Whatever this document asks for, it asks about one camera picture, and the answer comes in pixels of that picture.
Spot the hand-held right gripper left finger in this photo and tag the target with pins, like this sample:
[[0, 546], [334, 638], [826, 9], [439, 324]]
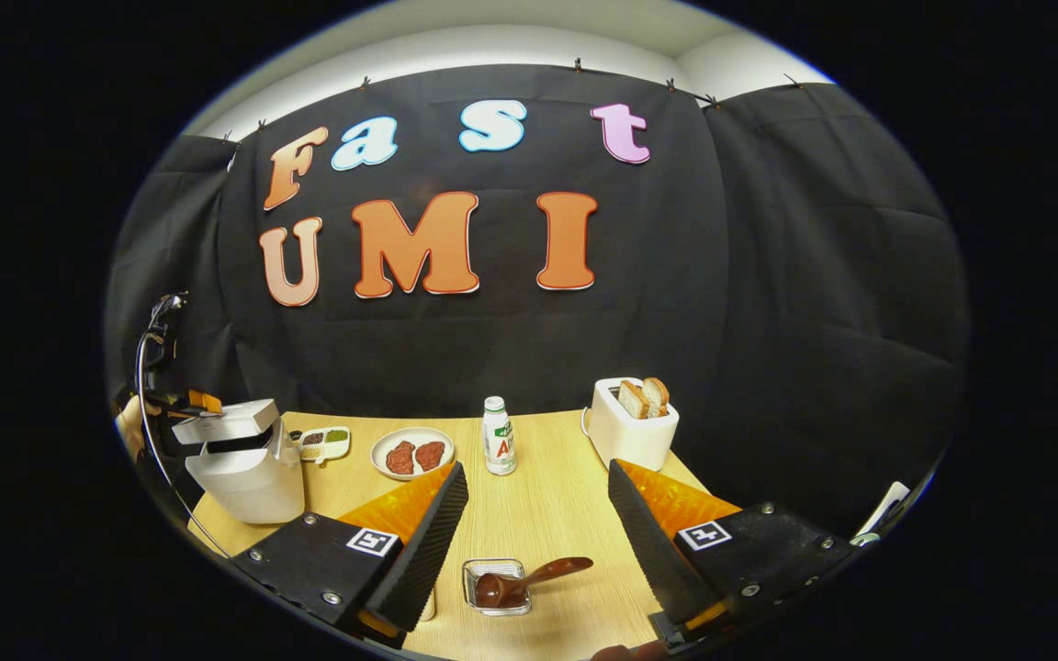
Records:
[[423, 555]]

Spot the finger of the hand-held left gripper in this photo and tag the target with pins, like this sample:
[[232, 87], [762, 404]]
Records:
[[205, 401]]

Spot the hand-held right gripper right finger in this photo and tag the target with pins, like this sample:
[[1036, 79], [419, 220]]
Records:
[[648, 551]]

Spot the white rice cooker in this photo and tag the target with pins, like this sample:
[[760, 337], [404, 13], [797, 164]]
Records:
[[249, 487]]

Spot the brown wooden spoon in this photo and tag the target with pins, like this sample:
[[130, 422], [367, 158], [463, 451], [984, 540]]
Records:
[[547, 571]]

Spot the white oval plate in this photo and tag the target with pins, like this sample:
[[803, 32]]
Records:
[[382, 466]]

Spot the red meat patty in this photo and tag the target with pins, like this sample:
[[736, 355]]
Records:
[[430, 455], [400, 457]]

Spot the white toaster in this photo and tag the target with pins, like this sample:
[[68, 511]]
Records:
[[630, 445]]

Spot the small white condiment dish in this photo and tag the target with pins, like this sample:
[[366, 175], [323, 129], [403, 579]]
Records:
[[322, 445]]

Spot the white drink bottle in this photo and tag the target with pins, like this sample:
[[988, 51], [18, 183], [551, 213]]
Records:
[[499, 445]]

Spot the white panel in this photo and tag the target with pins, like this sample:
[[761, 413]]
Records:
[[887, 505]]

